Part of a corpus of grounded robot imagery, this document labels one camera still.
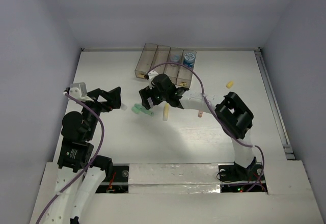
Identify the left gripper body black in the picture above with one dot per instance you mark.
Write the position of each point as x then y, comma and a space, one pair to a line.
101, 98

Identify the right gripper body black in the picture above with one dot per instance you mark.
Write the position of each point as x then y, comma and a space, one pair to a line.
163, 95

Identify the yellow highlighter marker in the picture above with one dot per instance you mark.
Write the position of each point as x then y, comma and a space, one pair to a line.
166, 112

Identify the clear jar colourful clips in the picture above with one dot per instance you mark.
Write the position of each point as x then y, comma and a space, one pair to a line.
174, 59

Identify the blue round clip jar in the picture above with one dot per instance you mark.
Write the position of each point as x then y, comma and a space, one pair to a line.
189, 58

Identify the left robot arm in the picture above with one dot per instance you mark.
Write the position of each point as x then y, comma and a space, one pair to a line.
80, 167

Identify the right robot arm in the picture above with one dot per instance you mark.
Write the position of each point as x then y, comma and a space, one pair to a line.
234, 116

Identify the clear white correction tape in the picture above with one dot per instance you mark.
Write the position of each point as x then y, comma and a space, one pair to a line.
123, 107

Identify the green correction tape pen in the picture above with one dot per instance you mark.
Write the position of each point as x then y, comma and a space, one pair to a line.
138, 108

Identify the smoked drawer box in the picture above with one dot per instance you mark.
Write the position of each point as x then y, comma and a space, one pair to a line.
161, 56
145, 60
172, 71
184, 78

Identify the orange correction tape pen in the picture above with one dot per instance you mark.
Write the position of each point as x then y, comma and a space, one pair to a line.
200, 114

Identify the yellow marker cap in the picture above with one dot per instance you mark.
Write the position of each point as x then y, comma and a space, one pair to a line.
230, 84

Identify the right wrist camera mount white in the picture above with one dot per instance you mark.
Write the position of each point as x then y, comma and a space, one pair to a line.
151, 75

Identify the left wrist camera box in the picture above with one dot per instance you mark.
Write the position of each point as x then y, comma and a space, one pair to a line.
78, 90

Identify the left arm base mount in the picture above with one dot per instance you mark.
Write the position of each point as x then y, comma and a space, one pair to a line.
116, 176

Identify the silver foil front rail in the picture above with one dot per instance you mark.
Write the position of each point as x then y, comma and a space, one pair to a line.
185, 178

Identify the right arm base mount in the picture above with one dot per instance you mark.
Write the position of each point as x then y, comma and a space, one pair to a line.
236, 179

